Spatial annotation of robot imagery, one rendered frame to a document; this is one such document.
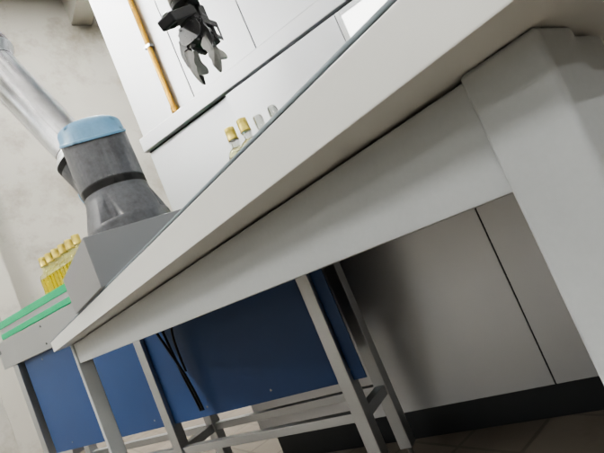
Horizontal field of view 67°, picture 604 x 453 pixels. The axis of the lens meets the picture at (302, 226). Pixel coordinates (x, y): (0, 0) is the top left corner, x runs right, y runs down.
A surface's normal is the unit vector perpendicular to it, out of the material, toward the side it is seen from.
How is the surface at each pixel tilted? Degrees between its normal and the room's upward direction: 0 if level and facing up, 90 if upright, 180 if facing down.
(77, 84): 90
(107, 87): 90
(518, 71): 90
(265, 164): 90
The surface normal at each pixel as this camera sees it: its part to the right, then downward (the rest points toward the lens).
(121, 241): 0.54, -0.29
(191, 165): -0.49, 0.13
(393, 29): -0.75, 0.26
